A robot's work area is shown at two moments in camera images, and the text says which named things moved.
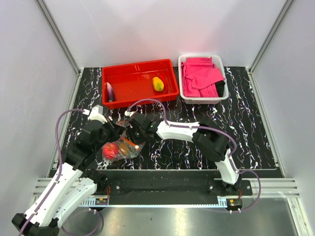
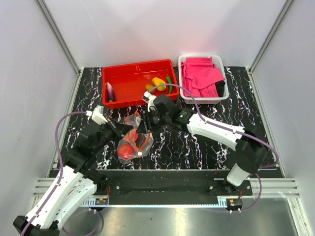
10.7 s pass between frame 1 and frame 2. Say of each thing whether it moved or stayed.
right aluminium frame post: stayed
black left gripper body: stayed
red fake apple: moved
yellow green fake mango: stayed
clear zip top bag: moved
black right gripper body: moved
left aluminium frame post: stayed
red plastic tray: stayed
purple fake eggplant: stayed
